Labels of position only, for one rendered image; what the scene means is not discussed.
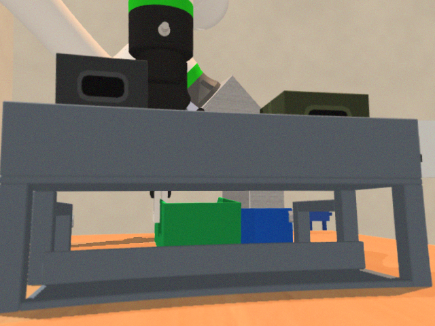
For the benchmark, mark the black rectangular case with oval handle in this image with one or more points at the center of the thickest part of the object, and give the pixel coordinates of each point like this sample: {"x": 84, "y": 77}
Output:
{"x": 101, "y": 81}

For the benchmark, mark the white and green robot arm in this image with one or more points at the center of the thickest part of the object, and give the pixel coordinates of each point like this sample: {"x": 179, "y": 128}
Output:
{"x": 154, "y": 26}

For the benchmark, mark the grey shelf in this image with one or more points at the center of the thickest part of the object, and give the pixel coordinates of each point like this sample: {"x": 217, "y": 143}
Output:
{"x": 48, "y": 148}

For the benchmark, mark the blue bin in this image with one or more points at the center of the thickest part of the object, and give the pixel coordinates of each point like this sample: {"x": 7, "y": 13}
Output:
{"x": 266, "y": 225}

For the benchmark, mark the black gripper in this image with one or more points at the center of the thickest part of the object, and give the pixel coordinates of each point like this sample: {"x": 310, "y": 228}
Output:
{"x": 167, "y": 89}

